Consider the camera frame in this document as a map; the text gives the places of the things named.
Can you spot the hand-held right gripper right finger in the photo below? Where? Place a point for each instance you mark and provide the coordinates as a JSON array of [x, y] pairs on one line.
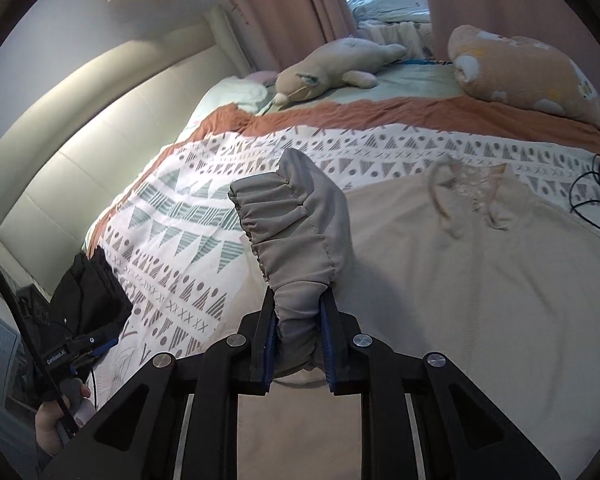
[[326, 345]]

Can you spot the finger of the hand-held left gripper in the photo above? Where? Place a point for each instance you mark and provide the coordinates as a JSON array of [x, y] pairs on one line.
[[97, 295]]

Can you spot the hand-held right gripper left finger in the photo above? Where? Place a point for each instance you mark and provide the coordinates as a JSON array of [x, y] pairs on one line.
[[267, 355]]

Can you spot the beige long-sleeved garment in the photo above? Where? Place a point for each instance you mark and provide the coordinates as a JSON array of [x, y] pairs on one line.
[[430, 285]]

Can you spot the person's left hand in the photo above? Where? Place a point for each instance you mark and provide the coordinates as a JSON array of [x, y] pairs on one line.
[[47, 430]]

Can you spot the patterned white and orange blanket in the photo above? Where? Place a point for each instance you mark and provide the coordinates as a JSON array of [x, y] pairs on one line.
[[180, 210]]

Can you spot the cream padded headboard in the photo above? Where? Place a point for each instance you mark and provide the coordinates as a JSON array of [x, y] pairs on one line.
[[80, 125]]

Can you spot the white pillow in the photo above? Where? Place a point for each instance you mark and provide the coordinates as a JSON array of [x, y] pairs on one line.
[[242, 92]]

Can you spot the light green bed sheet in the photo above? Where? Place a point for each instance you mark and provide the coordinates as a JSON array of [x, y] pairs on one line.
[[410, 82]]

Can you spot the beige plush animal toy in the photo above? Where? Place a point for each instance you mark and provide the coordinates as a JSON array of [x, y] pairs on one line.
[[325, 67]]

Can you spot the light blue quilt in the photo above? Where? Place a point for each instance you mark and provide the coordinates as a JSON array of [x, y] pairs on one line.
[[387, 7]]

